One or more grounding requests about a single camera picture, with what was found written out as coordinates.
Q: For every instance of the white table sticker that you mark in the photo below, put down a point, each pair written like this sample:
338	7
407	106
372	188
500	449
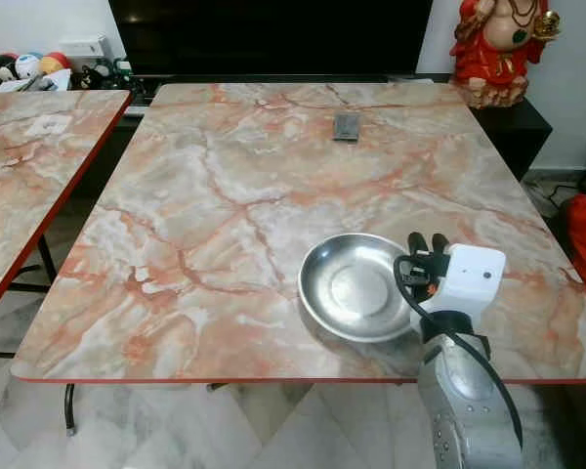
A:
50	125

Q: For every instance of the white power strip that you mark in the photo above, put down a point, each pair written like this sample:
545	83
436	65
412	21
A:
86	49

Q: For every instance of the black television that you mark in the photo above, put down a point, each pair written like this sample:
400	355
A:
264	34

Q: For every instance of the marble-top red-edged folding table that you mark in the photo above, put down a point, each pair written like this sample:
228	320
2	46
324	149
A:
39	166
234	205

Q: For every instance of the white blue round toy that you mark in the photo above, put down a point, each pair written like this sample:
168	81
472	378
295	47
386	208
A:
28	64

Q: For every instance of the small grey flat object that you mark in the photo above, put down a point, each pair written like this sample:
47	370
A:
348	126

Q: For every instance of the red buddha statue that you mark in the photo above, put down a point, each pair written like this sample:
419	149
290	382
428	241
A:
498	51

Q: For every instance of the shallow steel plate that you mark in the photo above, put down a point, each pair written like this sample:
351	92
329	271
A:
356	288

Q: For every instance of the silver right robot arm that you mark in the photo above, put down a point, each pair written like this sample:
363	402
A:
469	410

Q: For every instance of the black eared toy head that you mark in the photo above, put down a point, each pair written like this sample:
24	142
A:
7	66

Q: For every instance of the orange round toy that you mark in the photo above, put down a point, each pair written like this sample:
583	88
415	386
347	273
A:
57	62

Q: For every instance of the white papers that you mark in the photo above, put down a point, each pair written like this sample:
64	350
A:
39	84

